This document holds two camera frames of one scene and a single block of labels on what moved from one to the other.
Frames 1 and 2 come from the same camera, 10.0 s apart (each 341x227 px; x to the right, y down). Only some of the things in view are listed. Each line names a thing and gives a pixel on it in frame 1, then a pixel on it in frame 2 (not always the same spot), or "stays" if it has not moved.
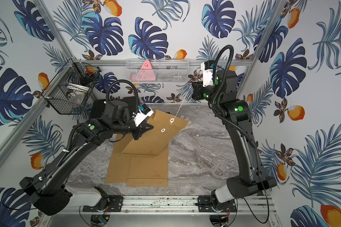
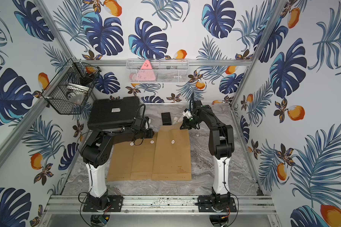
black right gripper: (199, 89) -> (185, 125)
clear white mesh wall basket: (161, 70) stays
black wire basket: (69, 91) stays
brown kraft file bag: (149, 171) -> (143, 159)
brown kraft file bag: (153, 141) -> (172, 158)
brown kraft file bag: (119, 167) stays
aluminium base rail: (246, 205) stays
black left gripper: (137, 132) -> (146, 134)
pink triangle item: (145, 73) stays
